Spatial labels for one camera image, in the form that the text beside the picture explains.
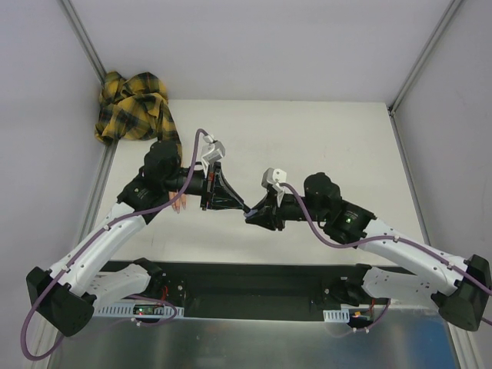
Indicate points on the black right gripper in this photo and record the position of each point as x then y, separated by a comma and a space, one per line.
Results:
275, 214

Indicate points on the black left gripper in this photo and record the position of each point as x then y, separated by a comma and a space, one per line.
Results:
210, 186

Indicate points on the purple nail polish bottle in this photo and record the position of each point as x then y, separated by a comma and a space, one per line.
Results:
251, 213

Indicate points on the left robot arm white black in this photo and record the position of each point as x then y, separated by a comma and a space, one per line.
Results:
68, 293

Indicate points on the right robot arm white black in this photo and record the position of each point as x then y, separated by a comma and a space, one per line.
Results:
457, 288

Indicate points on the mannequin hand with long nails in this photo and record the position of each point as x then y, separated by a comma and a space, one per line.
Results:
178, 202

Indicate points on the yellow plaid shirt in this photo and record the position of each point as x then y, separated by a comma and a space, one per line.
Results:
135, 109

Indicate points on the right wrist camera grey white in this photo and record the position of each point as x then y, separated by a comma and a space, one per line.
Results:
272, 179

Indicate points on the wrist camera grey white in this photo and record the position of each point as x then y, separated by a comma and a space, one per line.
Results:
272, 179
212, 151

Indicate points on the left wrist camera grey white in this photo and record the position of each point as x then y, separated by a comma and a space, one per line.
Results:
212, 151

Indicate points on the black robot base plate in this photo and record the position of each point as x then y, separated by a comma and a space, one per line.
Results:
258, 291

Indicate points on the white slotted cable duct right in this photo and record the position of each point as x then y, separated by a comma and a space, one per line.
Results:
342, 316

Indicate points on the white slotted cable duct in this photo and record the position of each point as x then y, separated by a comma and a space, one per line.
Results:
342, 316
141, 310

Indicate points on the white slotted cable duct left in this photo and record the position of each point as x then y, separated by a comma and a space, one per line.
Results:
141, 310

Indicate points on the aluminium corner post right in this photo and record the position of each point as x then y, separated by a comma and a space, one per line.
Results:
430, 46

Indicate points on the aluminium corner post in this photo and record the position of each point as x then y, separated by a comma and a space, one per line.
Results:
83, 37
430, 46

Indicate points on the aluminium corner post left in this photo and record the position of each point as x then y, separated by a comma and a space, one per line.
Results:
83, 37

